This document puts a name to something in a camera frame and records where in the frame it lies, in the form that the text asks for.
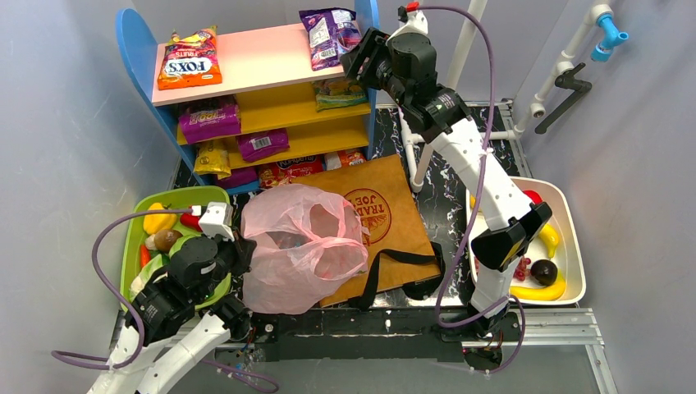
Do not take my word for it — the purple Fox's candy bag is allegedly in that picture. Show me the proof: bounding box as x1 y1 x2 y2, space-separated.
298 7 361 71

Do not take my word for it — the pink plastic grocery bag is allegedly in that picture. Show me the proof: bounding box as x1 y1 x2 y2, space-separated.
240 184 369 314

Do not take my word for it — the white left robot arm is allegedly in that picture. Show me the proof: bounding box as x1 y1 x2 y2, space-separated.
90 236 257 393

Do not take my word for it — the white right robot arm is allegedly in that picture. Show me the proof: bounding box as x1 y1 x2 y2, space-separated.
341 28 552 328

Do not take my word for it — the green yellow snack bag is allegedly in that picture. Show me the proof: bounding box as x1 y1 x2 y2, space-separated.
311 78 369 112

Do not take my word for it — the bottom magenta snack bag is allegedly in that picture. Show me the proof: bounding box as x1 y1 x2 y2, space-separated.
215 167 258 189

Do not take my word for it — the red Kopiko snack bag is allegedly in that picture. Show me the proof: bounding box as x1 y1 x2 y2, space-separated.
257 155 324 190

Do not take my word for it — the magenta Toor snack bag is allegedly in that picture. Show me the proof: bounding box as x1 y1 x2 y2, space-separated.
177 95 241 144

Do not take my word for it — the orange Fox's candy bag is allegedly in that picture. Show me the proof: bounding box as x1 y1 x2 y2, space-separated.
157 25 222 90

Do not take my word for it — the brown Trader Joe's tote bag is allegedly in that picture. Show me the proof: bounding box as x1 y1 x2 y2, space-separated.
294 154 446 310

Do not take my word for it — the red chili pepper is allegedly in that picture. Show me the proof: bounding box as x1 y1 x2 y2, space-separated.
179 213 203 232

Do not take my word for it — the brown mushroom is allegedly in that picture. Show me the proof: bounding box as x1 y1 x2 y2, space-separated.
144 229 183 253

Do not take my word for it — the yellow bell pepper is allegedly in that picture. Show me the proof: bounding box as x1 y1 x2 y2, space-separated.
143 202 178 236

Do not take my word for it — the orange carrot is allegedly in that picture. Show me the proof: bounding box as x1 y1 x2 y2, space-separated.
139 244 152 268

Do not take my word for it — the blue pink yellow shelf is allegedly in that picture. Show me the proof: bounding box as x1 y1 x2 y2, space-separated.
115 8 376 169

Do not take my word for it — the orange white snack packet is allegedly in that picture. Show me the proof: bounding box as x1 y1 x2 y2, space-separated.
324 149 367 171

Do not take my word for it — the green vegetable tray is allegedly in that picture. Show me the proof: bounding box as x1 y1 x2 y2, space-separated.
120 186 230 301

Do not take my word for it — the small magenta snack packet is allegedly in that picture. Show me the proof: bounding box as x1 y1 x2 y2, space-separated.
236 128 290 163

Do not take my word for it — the red apple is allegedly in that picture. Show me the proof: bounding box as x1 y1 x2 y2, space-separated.
523 190 543 204

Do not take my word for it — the blue pipe fitting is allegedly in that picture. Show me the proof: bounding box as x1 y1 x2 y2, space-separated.
590 13 630 62

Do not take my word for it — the yellow banana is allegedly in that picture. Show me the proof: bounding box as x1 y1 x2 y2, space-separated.
538 223 561 259
510 273 566 301

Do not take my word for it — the red grape bunch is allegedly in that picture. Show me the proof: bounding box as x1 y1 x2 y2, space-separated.
514 257 532 282

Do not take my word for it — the dark avocado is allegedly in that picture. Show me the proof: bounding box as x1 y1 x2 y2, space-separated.
529 259 559 286

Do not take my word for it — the white fruit tray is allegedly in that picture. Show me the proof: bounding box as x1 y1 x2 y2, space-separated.
466 175 587 307

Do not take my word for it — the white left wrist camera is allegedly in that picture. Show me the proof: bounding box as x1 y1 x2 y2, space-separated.
191 202 235 241

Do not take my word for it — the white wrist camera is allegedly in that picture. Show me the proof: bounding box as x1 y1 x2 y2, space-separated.
388 1 428 40
191 202 235 241

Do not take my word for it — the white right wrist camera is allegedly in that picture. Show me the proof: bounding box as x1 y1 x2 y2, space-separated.
388 1 428 40

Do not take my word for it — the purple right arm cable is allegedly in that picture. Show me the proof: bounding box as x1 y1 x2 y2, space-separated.
405 5 528 375

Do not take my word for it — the white PVC pipe frame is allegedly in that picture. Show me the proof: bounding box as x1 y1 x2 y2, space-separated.
398 1 614 193

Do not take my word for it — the black wall lever handle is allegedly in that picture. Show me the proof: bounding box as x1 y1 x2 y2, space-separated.
534 62 593 135

